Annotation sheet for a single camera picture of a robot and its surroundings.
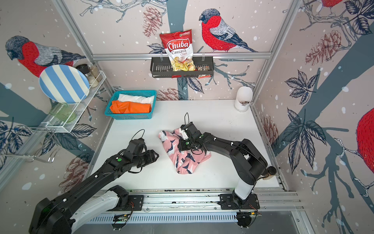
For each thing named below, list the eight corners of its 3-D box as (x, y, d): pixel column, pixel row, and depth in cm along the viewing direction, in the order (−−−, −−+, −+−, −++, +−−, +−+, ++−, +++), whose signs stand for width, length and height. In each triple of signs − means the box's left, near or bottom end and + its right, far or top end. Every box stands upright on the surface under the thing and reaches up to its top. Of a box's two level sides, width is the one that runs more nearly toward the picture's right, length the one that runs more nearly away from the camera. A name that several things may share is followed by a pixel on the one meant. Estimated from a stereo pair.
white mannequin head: (235, 114, 114) (240, 101, 103) (231, 99, 125) (235, 86, 114) (250, 114, 114) (256, 101, 103) (245, 99, 125) (250, 86, 114)
